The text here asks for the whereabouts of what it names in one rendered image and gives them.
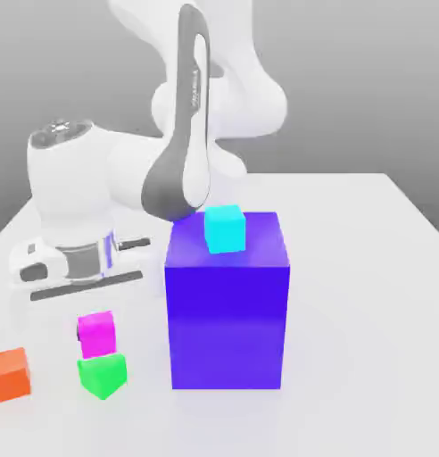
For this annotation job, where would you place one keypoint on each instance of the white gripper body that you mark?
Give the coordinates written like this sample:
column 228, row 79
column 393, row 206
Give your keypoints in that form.
column 85, row 286

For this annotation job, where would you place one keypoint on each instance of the small magenta cube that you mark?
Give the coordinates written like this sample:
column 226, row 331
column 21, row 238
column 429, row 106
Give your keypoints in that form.
column 97, row 335

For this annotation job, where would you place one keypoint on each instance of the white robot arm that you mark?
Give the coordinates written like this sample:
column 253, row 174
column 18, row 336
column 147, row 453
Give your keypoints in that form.
column 73, row 171

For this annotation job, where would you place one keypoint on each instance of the small green cube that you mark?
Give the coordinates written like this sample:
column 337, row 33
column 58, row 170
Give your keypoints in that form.
column 100, row 375

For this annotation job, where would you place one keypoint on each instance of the small orange cube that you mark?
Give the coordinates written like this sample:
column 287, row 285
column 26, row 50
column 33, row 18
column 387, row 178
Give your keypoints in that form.
column 9, row 376

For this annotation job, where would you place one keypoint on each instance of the small cyan cube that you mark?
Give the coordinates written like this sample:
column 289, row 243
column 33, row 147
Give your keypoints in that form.
column 225, row 230

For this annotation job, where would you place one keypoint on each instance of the large blue box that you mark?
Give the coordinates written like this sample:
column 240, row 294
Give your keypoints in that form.
column 226, row 321

